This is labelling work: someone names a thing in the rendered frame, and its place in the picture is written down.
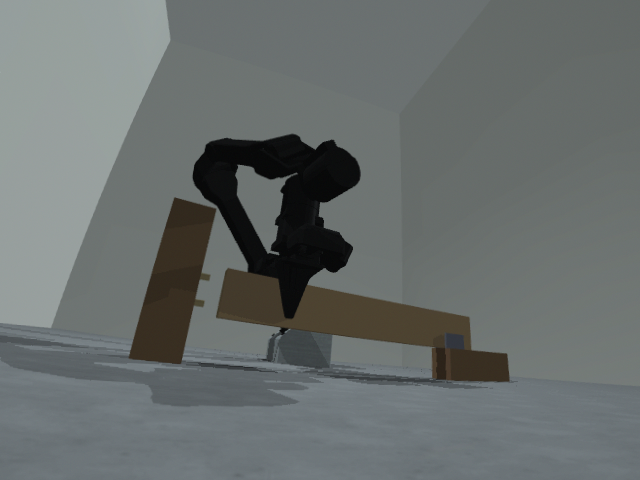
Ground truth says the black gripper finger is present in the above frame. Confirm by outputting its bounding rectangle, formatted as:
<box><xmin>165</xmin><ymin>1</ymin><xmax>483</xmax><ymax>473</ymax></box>
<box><xmin>276</xmin><ymin>257</ymin><xmax>325</xmax><ymax>318</ymax></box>
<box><xmin>264</xmin><ymin>266</ymin><xmax>278</xmax><ymax>279</ymax></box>

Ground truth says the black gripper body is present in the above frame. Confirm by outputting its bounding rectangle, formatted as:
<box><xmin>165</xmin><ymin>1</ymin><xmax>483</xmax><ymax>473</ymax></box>
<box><xmin>255</xmin><ymin>203</ymin><xmax>345</xmax><ymax>276</ymax></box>

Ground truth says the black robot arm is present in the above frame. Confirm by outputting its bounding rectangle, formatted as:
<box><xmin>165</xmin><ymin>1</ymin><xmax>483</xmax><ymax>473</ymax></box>
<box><xmin>193</xmin><ymin>134</ymin><xmax>361</xmax><ymax>274</ymax></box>

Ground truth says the long wooden rail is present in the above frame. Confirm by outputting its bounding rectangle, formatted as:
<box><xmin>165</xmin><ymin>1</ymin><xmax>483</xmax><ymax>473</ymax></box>
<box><xmin>216</xmin><ymin>268</ymin><xmax>471</xmax><ymax>350</ymax></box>

